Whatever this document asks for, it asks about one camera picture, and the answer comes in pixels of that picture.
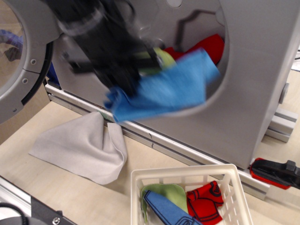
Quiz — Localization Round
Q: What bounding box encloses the round washing machine door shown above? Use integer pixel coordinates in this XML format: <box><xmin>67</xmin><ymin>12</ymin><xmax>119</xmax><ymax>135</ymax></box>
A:
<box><xmin>0</xmin><ymin>0</ymin><xmax>59</xmax><ymax>123</ymax></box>

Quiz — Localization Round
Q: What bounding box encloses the green and blue cloth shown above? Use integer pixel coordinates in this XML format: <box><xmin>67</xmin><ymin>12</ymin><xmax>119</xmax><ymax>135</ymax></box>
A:
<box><xmin>141</xmin><ymin>184</ymin><xmax>201</xmax><ymax>225</ymax></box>

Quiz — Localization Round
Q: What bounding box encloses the aluminium frame rail front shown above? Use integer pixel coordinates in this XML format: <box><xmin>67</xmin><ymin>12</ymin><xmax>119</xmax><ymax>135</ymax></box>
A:
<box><xmin>0</xmin><ymin>176</ymin><xmax>31</xmax><ymax>217</ymax></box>

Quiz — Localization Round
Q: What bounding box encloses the red patterned cloth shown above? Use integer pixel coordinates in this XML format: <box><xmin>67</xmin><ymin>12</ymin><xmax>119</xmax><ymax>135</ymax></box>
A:
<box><xmin>186</xmin><ymin>181</ymin><xmax>224</xmax><ymax>225</ymax></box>

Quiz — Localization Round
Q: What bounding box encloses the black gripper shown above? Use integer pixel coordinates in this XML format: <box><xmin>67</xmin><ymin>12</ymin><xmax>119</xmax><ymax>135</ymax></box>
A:
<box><xmin>66</xmin><ymin>32</ymin><xmax>163</xmax><ymax>96</ymax></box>

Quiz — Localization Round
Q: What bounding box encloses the grey cloth on table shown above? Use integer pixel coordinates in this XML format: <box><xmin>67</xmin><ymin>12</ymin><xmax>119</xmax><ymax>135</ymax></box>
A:
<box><xmin>29</xmin><ymin>112</ymin><xmax>128</xmax><ymax>185</ymax></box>

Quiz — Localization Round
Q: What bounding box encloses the grey toy washing machine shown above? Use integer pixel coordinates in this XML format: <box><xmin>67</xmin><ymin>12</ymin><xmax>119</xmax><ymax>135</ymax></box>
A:
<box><xmin>50</xmin><ymin>0</ymin><xmax>300</xmax><ymax>170</ymax></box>

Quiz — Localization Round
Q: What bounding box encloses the white plastic laundry basket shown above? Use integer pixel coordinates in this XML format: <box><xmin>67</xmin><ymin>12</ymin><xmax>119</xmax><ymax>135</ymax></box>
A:
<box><xmin>131</xmin><ymin>164</ymin><xmax>253</xmax><ymax>225</ymax></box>

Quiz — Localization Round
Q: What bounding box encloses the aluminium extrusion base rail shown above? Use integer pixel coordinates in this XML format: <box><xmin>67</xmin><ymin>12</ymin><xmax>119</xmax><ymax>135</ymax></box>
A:
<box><xmin>45</xmin><ymin>84</ymin><xmax>270</xmax><ymax>200</ymax></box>

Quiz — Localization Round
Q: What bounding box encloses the red and black clamp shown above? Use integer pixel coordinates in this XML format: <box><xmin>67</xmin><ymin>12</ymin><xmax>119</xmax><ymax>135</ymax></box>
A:
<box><xmin>249</xmin><ymin>158</ymin><xmax>300</xmax><ymax>190</ymax></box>

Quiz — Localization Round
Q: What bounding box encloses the black bracket with cable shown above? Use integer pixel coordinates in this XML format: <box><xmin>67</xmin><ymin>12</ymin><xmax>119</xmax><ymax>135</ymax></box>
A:
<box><xmin>0</xmin><ymin>198</ymin><xmax>75</xmax><ymax>225</ymax></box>

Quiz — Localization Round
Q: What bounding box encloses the blue object behind door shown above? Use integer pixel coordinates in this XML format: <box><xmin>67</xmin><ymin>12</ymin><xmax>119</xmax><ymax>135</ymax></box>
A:
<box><xmin>0</xmin><ymin>30</ymin><xmax>23</xmax><ymax>62</ymax></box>

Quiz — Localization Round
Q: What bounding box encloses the red cloth in drum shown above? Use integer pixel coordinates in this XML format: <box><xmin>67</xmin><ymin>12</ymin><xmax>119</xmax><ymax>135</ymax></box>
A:
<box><xmin>164</xmin><ymin>34</ymin><xmax>225</xmax><ymax>65</ymax></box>

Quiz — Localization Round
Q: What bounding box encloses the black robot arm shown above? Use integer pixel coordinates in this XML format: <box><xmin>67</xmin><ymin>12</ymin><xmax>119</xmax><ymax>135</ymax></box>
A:
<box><xmin>45</xmin><ymin>0</ymin><xmax>162</xmax><ymax>96</ymax></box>

